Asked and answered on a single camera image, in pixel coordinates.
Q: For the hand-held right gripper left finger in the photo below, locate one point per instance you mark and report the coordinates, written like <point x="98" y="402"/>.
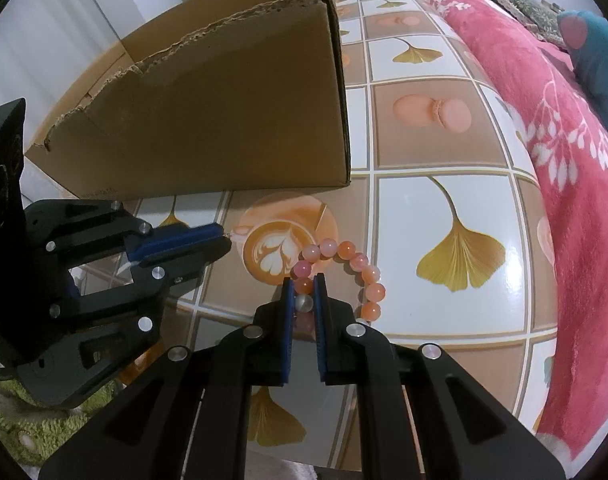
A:
<point x="287" y="340"/>

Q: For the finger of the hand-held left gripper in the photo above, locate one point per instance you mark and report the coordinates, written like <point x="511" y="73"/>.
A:
<point x="194" y="260"/>
<point x="179" y="240"/>

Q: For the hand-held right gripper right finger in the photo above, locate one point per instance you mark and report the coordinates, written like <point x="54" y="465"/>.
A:
<point x="320" y="340"/>

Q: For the cardboard box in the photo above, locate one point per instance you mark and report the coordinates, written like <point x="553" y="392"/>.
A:
<point x="234" y="110"/>

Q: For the green fluffy cloth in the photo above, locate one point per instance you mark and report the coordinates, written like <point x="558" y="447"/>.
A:
<point x="44" y="430"/>

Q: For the tile patterned table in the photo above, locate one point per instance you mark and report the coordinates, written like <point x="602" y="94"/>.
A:
<point x="434" y="125"/>

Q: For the pink floral blanket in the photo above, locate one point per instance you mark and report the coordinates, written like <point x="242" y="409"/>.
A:
<point x="534" y="85"/>

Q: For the grey knitted blanket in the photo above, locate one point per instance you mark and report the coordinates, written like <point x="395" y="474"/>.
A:
<point x="514" y="0"/>

